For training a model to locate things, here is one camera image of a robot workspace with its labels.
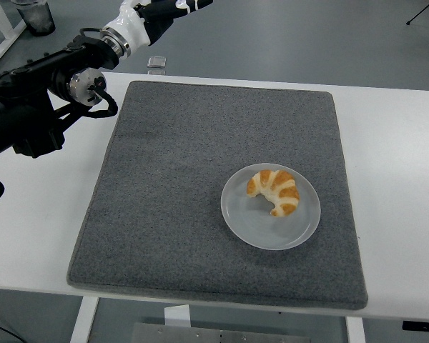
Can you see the croissant bread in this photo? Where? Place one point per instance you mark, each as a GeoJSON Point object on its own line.
{"type": "Point", "coordinates": [286, 193]}

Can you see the black table control box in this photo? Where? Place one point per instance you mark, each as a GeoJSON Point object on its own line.
{"type": "Point", "coordinates": [422, 325]}

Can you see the bin with black bag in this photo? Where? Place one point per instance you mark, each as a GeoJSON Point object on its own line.
{"type": "Point", "coordinates": [37, 19]}

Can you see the grey round plate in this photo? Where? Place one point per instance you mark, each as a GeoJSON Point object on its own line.
{"type": "Point", "coordinates": [254, 228]}

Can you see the grey felt mat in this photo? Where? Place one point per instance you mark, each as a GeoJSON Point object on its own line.
{"type": "Point", "coordinates": [200, 268]}

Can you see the black tripod leg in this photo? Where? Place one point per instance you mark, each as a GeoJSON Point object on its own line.
{"type": "Point", "coordinates": [408, 22]}

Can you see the small clear square box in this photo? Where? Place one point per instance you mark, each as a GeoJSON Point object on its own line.
{"type": "Point", "coordinates": [156, 62]}

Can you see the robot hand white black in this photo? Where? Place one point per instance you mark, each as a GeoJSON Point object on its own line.
{"type": "Point", "coordinates": [132, 23]}

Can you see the white desk leg frame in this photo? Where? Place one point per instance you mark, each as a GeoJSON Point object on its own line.
{"type": "Point", "coordinates": [3, 32]}

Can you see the white table leg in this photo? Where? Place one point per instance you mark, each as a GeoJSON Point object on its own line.
{"type": "Point", "coordinates": [84, 321]}
{"type": "Point", "coordinates": [355, 332]}

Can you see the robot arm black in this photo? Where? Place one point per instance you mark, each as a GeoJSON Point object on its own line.
{"type": "Point", "coordinates": [21, 118]}

